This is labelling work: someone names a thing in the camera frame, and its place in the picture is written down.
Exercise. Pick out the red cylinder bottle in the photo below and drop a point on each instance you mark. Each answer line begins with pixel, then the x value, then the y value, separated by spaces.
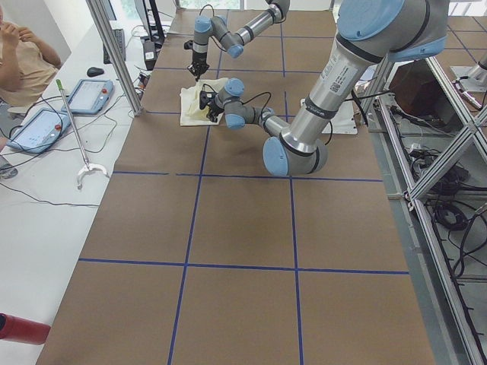
pixel 22 330

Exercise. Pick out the far blue teach pendant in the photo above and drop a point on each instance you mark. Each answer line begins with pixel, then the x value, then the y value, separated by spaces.
pixel 89 96

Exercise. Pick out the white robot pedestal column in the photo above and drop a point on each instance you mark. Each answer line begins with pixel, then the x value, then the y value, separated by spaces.
pixel 343 123

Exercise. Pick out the blue teach pendant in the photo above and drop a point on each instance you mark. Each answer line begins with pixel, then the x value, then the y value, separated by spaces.
pixel 40 132
pixel 89 96

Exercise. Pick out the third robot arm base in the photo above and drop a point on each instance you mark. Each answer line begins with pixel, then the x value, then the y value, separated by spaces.
pixel 475 74

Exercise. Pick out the aluminium side frame rack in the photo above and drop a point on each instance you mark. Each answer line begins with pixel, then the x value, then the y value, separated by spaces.
pixel 430 130

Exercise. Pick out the cream long-sleeve cat shirt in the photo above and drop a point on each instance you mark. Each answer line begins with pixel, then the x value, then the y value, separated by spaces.
pixel 191 114

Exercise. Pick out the white reacher grabber stick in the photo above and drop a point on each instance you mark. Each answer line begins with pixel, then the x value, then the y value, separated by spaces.
pixel 89 167

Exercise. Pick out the black power adapter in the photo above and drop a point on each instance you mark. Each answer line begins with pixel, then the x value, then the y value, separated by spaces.
pixel 150 54

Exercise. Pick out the seated person beige shirt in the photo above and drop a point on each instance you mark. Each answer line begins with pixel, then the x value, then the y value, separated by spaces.
pixel 28 65

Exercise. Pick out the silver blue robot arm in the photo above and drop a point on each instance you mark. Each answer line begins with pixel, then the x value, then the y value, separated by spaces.
pixel 367 32
pixel 231 42

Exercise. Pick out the black computer mouse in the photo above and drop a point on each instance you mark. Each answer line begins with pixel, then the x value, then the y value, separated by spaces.
pixel 94 71

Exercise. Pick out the near blue teach pendant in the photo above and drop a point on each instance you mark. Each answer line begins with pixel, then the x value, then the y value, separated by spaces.
pixel 40 132

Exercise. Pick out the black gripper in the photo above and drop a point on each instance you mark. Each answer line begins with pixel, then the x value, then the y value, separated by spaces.
pixel 214 107
pixel 198 58

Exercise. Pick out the aluminium frame post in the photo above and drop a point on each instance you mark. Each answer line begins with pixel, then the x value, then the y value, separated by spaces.
pixel 102 23

